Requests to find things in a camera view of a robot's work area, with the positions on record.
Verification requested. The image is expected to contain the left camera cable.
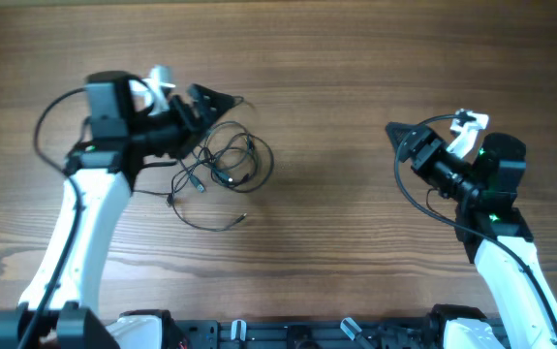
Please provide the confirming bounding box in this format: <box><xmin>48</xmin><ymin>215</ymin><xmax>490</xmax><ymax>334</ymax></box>
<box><xmin>15</xmin><ymin>86</ymin><xmax>90</xmax><ymax>349</ymax></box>

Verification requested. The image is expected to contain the right camera cable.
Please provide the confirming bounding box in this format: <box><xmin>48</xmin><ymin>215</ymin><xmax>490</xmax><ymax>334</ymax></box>
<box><xmin>392</xmin><ymin>113</ymin><xmax>557</xmax><ymax>349</ymax></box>

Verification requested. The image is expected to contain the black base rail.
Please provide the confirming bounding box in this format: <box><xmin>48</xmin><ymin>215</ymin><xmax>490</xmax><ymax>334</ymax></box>
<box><xmin>163</xmin><ymin>318</ymin><xmax>442</xmax><ymax>349</ymax></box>

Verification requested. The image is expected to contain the camera cable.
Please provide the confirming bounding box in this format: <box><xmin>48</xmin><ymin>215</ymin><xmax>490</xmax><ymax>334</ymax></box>
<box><xmin>15</xmin><ymin>86</ymin><xmax>90</xmax><ymax>349</ymax></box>
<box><xmin>392</xmin><ymin>113</ymin><xmax>557</xmax><ymax>349</ymax></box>

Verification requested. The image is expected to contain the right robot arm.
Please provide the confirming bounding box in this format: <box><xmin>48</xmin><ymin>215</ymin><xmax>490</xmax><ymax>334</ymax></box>
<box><xmin>386</xmin><ymin>111</ymin><xmax>557</xmax><ymax>348</ymax></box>

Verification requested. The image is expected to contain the thick black USB cable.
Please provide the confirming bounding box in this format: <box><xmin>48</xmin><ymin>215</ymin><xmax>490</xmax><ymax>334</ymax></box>
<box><xmin>170</xmin><ymin>119</ymin><xmax>275</xmax><ymax>195</ymax></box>

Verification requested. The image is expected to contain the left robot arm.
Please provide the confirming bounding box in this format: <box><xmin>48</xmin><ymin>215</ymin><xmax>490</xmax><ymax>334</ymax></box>
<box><xmin>0</xmin><ymin>67</ymin><xmax>237</xmax><ymax>348</ymax></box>

